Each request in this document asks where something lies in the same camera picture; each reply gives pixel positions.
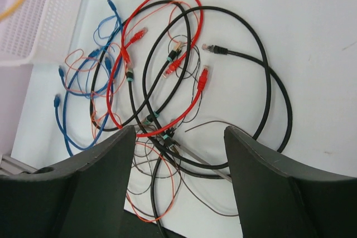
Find thick red ethernet cable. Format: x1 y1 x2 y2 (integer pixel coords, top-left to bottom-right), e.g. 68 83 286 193
136 65 210 138
105 0 204 130

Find black cable with teal bands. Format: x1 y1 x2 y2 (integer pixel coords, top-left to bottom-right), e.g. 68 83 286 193
89 0 193 133

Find grey cable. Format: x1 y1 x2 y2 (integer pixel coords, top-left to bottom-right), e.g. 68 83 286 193
170 143 232 180

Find thin black wire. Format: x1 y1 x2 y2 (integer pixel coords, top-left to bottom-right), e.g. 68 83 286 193
167 34 203 124

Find thick blue ethernet cable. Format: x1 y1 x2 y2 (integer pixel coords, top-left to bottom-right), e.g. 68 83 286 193
62 0 125 151

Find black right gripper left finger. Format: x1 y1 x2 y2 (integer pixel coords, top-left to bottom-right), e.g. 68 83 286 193
1 126 136 237

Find left white plastic basket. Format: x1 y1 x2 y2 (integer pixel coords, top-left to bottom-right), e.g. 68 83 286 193
1 0 82 67

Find thick black cable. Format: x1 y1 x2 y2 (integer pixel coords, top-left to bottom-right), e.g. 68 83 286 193
142 6 293 179

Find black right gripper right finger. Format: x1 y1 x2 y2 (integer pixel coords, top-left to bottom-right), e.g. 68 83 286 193
224 127 356 237

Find thin light blue wire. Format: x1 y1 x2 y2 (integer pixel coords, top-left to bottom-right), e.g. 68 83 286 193
78 14 123 99

